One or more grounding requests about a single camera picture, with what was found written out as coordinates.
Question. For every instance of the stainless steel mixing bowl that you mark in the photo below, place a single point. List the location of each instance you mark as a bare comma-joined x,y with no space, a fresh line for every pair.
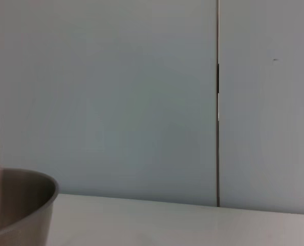
16,205

